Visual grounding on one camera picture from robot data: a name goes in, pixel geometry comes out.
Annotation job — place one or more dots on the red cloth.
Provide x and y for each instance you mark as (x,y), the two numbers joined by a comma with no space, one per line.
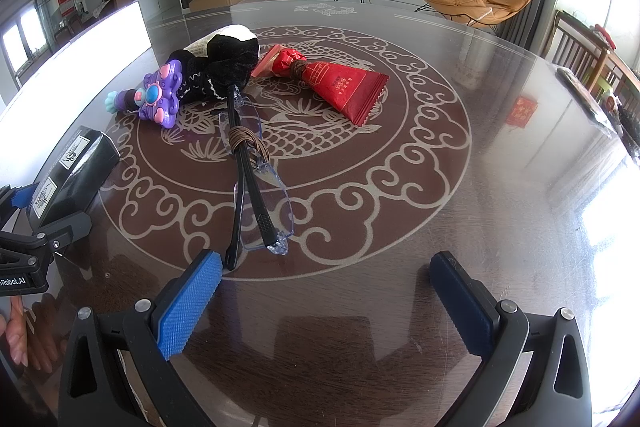
(606,36)

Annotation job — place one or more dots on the dark patterned desktop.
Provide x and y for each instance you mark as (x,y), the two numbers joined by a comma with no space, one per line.
(500,207)

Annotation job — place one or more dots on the red snack packet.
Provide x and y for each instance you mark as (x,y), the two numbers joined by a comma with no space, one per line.
(345,92)

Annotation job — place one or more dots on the clear glasses with black temples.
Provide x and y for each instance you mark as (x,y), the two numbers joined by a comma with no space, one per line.
(247,177)

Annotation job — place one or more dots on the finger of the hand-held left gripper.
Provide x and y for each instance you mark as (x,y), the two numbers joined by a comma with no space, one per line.
(65,229)
(17,197)

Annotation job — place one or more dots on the black cardboard box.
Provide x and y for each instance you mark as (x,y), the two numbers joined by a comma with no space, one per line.
(75,177)

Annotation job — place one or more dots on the purple toy wand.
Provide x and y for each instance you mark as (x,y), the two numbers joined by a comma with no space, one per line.
(160,92)

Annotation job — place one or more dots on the wooden chair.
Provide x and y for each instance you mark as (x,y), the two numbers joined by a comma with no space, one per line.
(575,39)

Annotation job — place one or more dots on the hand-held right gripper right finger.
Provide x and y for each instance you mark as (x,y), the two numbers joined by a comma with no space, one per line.
(460,307)

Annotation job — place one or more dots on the white storage box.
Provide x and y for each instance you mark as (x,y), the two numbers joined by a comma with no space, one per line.
(90,47)

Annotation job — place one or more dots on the black remote control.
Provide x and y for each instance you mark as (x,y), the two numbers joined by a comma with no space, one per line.
(585,97)

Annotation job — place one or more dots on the person's left hand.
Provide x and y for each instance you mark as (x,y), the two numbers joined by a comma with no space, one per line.
(15,332)

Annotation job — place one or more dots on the red door poster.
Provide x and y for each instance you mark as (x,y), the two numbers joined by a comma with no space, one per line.
(69,1)

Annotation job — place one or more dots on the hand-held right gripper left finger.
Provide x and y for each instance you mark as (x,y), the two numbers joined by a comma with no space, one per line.
(190,302)

